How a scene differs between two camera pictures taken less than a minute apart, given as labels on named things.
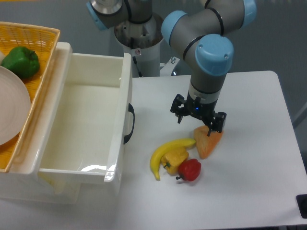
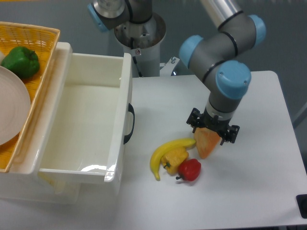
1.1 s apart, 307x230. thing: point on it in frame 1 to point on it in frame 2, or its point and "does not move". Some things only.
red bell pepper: [189, 169] does not move
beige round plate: [15, 108] does not move
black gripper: [199, 109] to [218, 125]
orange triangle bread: [205, 144] does not move
